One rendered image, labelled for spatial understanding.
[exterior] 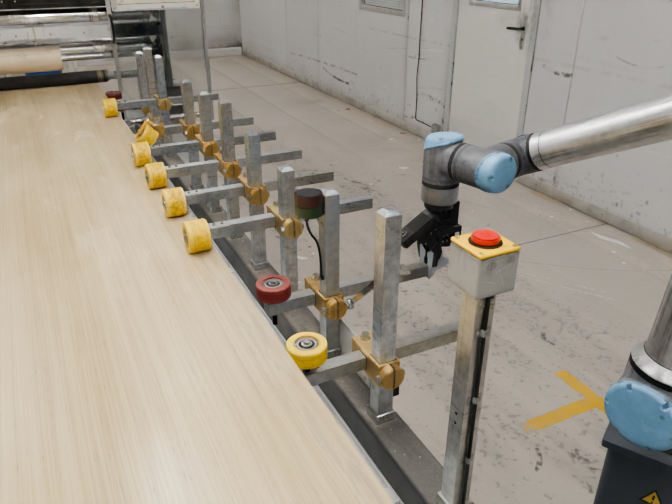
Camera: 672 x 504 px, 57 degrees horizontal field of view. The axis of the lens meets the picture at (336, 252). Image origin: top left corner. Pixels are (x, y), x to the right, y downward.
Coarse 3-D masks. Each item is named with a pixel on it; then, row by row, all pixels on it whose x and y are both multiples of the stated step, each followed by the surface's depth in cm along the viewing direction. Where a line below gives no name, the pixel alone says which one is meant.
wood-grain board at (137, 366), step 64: (0, 128) 259; (64, 128) 259; (128, 128) 259; (0, 192) 192; (64, 192) 192; (128, 192) 192; (0, 256) 153; (64, 256) 153; (128, 256) 153; (192, 256) 153; (0, 320) 127; (64, 320) 127; (128, 320) 127; (192, 320) 127; (256, 320) 127; (0, 384) 108; (64, 384) 108; (128, 384) 108; (192, 384) 108; (256, 384) 108; (0, 448) 94; (64, 448) 94; (128, 448) 94; (192, 448) 94; (256, 448) 94; (320, 448) 94
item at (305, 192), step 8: (296, 192) 129; (304, 192) 129; (312, 192) 129; (320, 192) 129; (304, 208) 128; (312, 208) 128; (320, 224) 134; (320, 256) 137; (320, 264) 138; (320, 272) 139
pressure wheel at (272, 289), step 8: (264, 280) 141; (272, 280) 139; (280, 280) 141; (288, 280) 140; (256, 288) 138; (264, 288) 137; (272, 288) 137; (280, 288) 137; (288, 288) 138; (256, 296) 140; (264, 296) 137; (272, 296) 137; (280, 296) 137; (288, 296) 139; (272, 320) 144
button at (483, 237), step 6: (474, 234) 86; (480, 234) 86; (486, 234) 86; (492, 234) 86; (498, 234) 86; (474, 240) 85; (480, 240) 84; (486, 240) 84; (492, 240) 84; (498, 240) 84
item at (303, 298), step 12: (408, 264) 157; (420, 264) 157; (360, 276) 152; (372, 276) 152; (408, 276) 155; (420, 276) 157; (348, 288) 148; (360, 288) 150; (288, 300) 142; (300, 300) 143; (312, 300) 145; (276, 312) 141
